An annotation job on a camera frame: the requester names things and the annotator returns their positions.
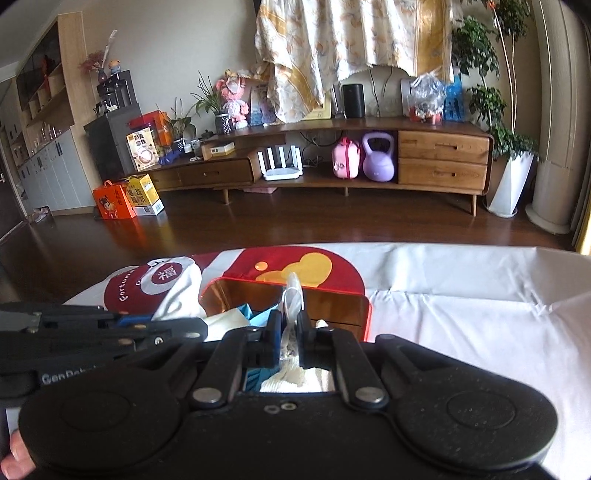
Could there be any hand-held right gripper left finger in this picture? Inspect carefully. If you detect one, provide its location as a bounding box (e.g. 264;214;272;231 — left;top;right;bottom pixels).
129;310;283;409

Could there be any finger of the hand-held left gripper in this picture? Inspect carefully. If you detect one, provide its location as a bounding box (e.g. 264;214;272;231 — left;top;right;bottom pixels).
41;318;208;358
0;302;155;334

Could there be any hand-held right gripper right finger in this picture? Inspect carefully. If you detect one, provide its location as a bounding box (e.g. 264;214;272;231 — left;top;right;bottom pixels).
296;313;458;409

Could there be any blue rubber glove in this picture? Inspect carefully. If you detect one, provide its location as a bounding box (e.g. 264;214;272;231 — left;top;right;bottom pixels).
240;302;278;393

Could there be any clear plastic packet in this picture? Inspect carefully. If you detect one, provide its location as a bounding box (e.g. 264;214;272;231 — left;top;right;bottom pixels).
281;271;305;370

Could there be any red tin box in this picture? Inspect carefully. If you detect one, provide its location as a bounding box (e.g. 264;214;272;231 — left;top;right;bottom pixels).
199;276;372;344

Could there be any person's left hand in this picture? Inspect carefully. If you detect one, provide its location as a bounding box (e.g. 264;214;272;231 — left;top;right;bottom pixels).
2;429;37;478

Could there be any orange gift box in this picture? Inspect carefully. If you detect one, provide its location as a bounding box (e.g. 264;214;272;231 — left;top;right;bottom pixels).
92;181;137;220

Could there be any yellow carton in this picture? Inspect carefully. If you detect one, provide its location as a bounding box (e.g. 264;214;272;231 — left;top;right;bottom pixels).
121;173;164;217

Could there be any wooden TV cabinet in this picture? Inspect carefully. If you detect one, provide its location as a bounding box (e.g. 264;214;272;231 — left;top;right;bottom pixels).
143;115;495;217

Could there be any dark wooden drawer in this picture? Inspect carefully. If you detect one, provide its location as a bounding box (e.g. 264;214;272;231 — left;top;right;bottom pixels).
178;159;254;188

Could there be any white low cabinet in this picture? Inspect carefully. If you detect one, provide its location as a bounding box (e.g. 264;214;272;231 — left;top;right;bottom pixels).
14;128;95;215

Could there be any yellow printed gift bag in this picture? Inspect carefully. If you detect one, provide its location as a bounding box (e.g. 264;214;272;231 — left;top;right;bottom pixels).
126;130;160;172

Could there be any white router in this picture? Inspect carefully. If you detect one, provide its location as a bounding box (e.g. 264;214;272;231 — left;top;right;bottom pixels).
257;144;305;181

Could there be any printed white red tablecloth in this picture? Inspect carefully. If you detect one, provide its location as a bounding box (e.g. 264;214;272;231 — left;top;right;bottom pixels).
65;242;591;480

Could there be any dark grey cabinet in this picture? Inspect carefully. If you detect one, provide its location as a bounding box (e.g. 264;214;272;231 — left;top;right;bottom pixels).
84;104;144;195

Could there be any beige small box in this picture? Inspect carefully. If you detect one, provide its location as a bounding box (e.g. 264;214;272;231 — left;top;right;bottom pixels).
202;141;235;160

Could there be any pink small suitcase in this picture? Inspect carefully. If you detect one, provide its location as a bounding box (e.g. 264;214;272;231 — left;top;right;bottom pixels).
331;137;362;179

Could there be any purple kettlebell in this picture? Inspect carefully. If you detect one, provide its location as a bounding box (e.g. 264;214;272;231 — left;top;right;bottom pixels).
361;131;396;182

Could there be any red orange box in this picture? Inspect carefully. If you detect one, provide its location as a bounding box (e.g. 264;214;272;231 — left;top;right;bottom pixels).
129;111;171;146

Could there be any thin-leaved potted plant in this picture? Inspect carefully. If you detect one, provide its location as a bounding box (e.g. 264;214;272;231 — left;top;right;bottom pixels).
168;97;197;153

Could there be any small plant in striped pot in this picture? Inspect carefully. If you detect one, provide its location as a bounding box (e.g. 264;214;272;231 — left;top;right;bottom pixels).
191;71;234;136

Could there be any light wooden drawer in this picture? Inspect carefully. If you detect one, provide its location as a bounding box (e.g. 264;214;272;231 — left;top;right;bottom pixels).
398;130;490;164
398;158;489;189

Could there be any black drinks machine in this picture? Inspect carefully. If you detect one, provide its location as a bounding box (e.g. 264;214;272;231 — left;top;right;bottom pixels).
96;69;137;114

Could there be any pale blue printed box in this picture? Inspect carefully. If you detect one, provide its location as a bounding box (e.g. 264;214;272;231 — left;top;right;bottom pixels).
249;83;278;126

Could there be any pink plush doll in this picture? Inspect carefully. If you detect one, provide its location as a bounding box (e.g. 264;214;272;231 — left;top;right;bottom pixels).
217;69;252;130

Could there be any black speaker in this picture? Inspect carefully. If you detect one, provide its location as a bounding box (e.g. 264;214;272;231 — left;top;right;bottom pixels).
342;83;365;119

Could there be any green tree in white planter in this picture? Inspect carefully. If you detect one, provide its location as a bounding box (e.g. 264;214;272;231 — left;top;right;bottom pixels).
450;0;541;217

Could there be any vase of dried flowers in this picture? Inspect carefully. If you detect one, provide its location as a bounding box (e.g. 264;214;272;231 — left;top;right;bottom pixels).
78;30;118;84

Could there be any clear bag of items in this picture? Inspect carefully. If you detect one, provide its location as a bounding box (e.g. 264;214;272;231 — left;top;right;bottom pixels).
409;73;448;124

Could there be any yellow curtain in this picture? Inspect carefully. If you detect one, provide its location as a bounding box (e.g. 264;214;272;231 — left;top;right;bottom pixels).
573;217;591;256

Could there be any floral yellow sheet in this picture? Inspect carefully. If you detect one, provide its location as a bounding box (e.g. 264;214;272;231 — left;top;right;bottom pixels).
255;0;464;123

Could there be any beige standing air conditioner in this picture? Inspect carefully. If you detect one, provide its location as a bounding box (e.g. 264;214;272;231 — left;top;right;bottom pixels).
524;0;583;235

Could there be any wooden wall shelf unit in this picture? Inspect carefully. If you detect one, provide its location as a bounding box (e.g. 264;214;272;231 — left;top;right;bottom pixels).
0;11;88;158

